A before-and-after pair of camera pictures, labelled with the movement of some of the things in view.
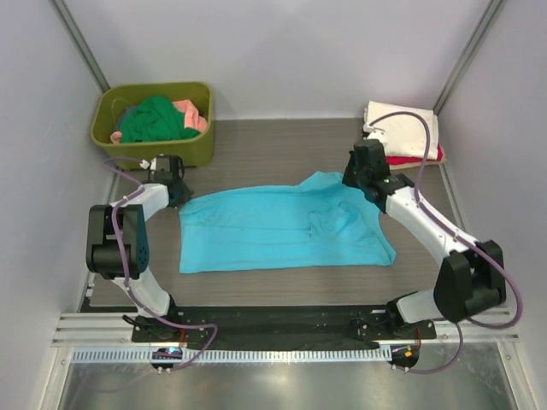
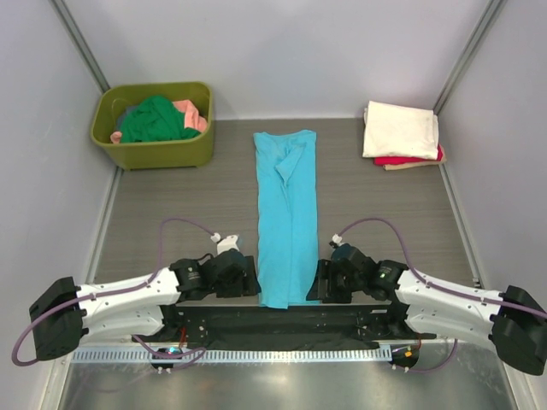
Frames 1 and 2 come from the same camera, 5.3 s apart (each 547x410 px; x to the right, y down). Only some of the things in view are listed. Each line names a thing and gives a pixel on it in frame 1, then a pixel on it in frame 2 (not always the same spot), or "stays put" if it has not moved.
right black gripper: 347,179 to 326,269
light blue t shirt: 317,221 to 287,217
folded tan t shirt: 399,166 stays put
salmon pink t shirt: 189,113 stays put
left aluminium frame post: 80,44 stays put
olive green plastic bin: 196,149 stays put
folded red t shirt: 397,160 stays put
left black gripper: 185,195 to 249,286
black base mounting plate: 276,324 stays put
